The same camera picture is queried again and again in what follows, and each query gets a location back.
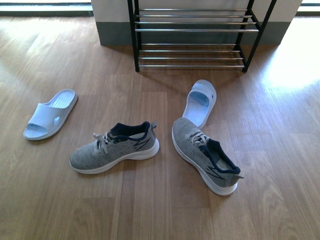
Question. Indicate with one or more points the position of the grey knit sneaker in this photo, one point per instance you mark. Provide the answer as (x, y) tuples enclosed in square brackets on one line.
[(122, 142), (218, 172)]

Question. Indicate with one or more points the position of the light blue slipper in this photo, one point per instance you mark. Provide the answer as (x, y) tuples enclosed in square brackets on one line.
[(200, 102), (49, 117)]

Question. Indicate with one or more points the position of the black metal shoe rack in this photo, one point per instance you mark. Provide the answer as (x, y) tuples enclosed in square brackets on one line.
[(195, 38)]

